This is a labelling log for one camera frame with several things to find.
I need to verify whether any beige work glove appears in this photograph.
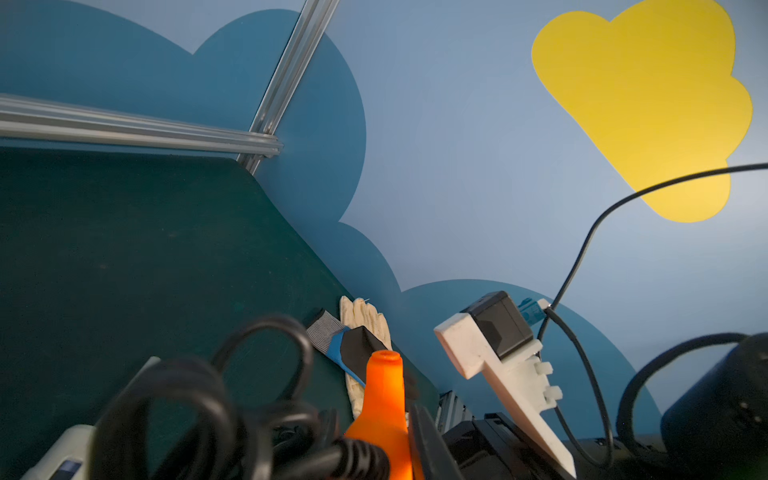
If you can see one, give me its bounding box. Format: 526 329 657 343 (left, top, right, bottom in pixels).
340 296 393 420

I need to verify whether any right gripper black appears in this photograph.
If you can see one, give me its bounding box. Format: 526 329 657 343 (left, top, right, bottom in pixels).
443 413 575 480

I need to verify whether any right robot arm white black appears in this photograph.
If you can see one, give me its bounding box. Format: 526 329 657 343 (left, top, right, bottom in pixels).
444 333 767 479

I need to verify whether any orange glue gun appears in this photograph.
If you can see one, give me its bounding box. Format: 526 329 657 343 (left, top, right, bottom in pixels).
344 350 424 479

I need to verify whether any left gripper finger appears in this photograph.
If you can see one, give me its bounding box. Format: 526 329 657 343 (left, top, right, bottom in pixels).
407 403 463 480

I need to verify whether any large white Greeler glue gun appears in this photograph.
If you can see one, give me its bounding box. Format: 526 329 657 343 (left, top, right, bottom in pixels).
22 356 161 480

